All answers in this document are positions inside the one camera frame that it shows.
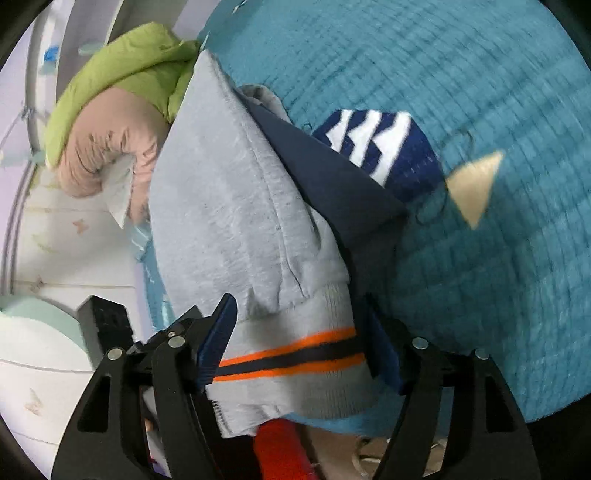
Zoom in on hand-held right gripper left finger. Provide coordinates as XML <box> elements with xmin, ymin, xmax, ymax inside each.
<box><xmin>51</xmin><ymin>293</ymin><xmax>238</xmax><ymax>480</ymax></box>

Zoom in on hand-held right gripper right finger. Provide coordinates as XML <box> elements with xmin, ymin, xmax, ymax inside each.
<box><xmin>367</xmin><ymin>300</ymin><xmax>541</xmax><ymax>480</ymax></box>

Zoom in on grey zip jacket navy sleeves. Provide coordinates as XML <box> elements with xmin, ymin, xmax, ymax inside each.
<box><xmin>150</xmin><ymin>48</ymin><xmax>409</xmax><ymax>439</ymax></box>

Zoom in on white wardrobe with butterfly stickers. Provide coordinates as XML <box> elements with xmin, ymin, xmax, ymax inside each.
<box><xmin>0</xmin><ymin>185</ymin><xmax>158</xmax><ymax>462</ymax></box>

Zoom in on light blue striped pillow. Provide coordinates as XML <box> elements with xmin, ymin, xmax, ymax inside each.
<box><xmin>129</xmin><ymin>222</ymin><xmax>153</xmax><ymax>259</ymax></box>

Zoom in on red garment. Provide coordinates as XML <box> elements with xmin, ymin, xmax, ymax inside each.
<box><xmin>253</xmin><ymin>419</ymin><xmax>308</xmax><ymax>480</ymax></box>

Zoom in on teal quilted bed sheet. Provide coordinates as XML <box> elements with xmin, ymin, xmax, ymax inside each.
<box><xmin>134</xmin><ymin>0</ymin><xmax>591</xmax><ymax>437</ymax></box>

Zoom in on white pillow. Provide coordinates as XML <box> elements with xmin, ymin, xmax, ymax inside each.
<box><xmin>102</xmin><ymin>154</ymin><xmax>137</xmax><ymax>229</ymax></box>

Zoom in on pink quilt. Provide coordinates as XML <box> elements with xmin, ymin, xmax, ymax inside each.
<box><xmin>58</xmin><ymin>85</ymin><xmax>164</xmax><ymax>220</ymax></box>

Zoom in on green quilt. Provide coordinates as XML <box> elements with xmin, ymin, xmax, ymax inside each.
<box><xmin>46</xmin><ymin>23</ymin><xmax>204</xmax><ymax>167</ymax></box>

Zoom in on mint green bunk bed frame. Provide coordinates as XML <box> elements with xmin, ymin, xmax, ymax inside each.
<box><xmin>0</xmin><ymin>295</ymin><xmax>90</xmax><ymax>370</ymax></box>

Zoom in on lilac wall shelf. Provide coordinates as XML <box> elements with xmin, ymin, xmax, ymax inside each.
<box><xmin>0</xmin><ymin>0</ymin><xmax>116</xmax><ymax>162</ymax></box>

